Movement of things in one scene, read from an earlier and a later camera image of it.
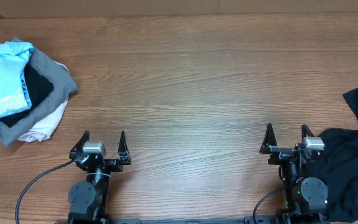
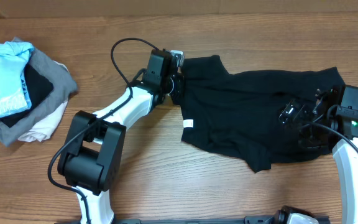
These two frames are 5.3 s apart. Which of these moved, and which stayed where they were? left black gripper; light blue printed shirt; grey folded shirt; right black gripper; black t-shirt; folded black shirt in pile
Moved: black t-shirt; left black gripper; right black gripper
Stayed: light blue printed shirt; grey folded shirt; folded black shirt in pile
